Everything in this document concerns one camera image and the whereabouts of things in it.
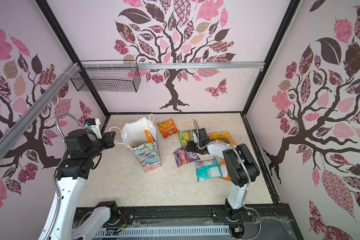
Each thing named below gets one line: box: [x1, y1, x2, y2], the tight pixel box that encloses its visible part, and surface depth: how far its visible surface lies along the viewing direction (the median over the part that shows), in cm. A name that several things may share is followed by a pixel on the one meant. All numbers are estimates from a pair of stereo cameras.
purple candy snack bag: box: [173, 147, 201, 168], surface depth 94 cm
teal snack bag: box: [194, 156, 223, 182], surface depth 88 cm
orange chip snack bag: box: [157, 118, 179, 139], surface depth 109 cm
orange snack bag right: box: [219, 160, 232, 181], surface depth 87 cm
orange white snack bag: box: [144, 129, 154, 144], surface depth 92 cm
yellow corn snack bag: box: [209, 131, 237, 146], surface depth 102 cm
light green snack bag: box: [177, 128, 197, 147], surface depth 103 cm
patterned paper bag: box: [121, 117, 162, 173], surface depth 84 cm
